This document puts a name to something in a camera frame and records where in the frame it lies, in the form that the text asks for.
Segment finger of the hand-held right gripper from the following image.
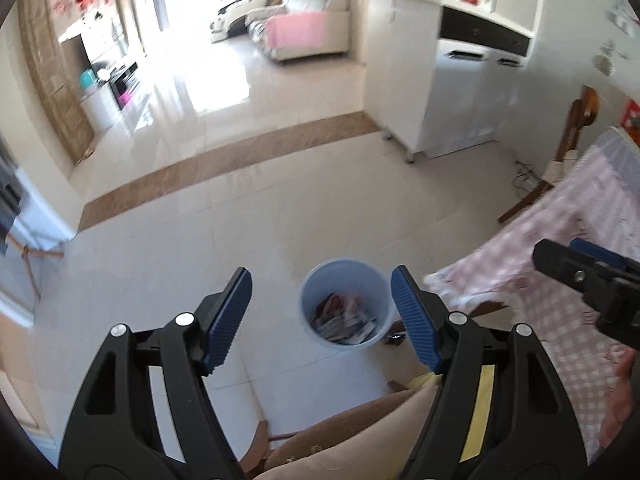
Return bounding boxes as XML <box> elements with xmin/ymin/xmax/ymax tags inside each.
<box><xmin>570</xmin><ymin>237</ymin><xmax>640</xmax><ymax>273</ymax></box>
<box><xmin>532</xmin><ymin>239</ymin><xmax>616</xmax><ymax>297</ymax></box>

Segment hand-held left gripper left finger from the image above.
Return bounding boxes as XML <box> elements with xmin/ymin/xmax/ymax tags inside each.
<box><xmin>57</xmin><ymin>266</ymin><xmax>252</xmax><ymax>480</ymax></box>

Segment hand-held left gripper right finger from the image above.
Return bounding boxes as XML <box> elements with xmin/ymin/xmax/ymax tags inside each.
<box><xmin>390</xmin><ymin>264</ymin><xmax>603</xmax><ymax>480</ymax></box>

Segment light blue trash bin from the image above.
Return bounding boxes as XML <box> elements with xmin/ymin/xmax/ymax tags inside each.
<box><xmin>298</xmin><ymin>258</ymin><xmax>398</xmax><ymax>351</ymax></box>

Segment person's right hand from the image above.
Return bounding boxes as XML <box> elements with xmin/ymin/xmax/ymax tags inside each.
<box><xmin>599</xmin><ymin>347</ymin><xmax>640</xmax><ymax>448</ymax></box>

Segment pink checked tablecloth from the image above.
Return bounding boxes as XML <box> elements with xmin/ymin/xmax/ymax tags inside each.
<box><xmin>424</xmin><ymin>127</ymin><xmax>640</xmax><ymax>466</ymax></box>

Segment pile of snack wrappers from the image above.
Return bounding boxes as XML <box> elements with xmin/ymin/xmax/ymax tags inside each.
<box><xmin>312</xmin><ymin>294</ymin><xmax>379</xmax><ymax>345</ymax></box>

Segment wooden chair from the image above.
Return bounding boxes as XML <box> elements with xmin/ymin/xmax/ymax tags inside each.
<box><xmin>497</xmin><ymin>85</ymin><xmax>599</xmax><ymax>224</ymax></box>

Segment low white cabinet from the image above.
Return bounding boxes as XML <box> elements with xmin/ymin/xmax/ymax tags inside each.
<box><xmin>82</xmin><ymin>87</ymin><xmax>121</xmax><ymax>134</ymax></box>

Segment dark cloth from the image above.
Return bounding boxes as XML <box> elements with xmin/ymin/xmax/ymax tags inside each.
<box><xmin>0</xmin><ymin>152</ymin><xmax>25</xmax><ymax>243</ymax></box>

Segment dark tv stand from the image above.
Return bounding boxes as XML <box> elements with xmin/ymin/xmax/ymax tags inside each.
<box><xmin>107</xmin><ymin>60</ymin><xmax>151</xmax><ymax>111</ymax></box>

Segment cream sofa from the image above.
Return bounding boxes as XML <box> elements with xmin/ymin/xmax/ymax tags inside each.
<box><xmin>247</xmin><ymin>0</ymin><xmax>351</xmax><ymax>64</ymax></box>

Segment pink blanket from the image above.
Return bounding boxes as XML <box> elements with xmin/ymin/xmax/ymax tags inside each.
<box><xmin>265</xmin><ymin>12</ymin><xmax>329</xmax><ymax>51</ymax></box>

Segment white black recliner chair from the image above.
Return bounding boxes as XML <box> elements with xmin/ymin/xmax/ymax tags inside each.
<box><xmin>210</xmin><ymin>0</ymin><xmax>271</xmax><ymax>44</ymax></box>

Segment black floor cables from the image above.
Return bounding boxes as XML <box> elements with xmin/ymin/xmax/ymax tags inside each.
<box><xmin>512</xmin><ymin>159</ymin><xmax>544</xmax><ymax>193</ymax></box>

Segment white wall switch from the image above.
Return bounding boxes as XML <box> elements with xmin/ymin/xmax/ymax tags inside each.
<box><xmin>612</xmin><ymin>10</ymin><xmax>639</xmax><ymax>34</ymax></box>

